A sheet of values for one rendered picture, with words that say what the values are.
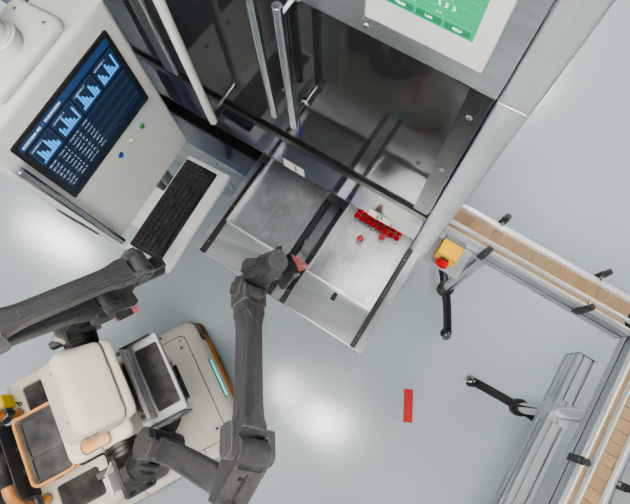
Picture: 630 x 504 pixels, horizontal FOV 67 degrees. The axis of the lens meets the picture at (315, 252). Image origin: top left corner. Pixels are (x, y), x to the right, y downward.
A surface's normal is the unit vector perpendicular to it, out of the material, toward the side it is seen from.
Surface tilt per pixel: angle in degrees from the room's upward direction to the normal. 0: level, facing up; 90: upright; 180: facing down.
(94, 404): 42
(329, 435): 0
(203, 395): 0
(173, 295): 0
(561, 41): 90
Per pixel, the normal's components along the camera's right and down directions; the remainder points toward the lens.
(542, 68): -0.54, 0.82
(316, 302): -0.04, -0.26
